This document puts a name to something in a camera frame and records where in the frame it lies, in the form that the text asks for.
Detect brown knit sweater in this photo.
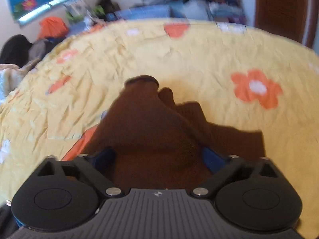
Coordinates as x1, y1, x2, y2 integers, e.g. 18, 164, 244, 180
83, 75, 266, 191

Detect yellow floral bed sheet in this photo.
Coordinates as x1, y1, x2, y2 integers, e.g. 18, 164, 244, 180
1, 20, 318, 238

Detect black garment on left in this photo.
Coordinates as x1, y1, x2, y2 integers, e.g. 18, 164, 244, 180
1, 35, 33, 68

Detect orange bag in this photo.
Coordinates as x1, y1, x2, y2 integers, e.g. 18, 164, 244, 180
37, 16, 69, 39

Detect brown wooden door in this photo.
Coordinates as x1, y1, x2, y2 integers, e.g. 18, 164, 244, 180
255, 0, 318, 48

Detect blue fabric box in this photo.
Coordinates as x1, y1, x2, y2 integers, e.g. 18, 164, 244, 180
105, 5, 171, 22

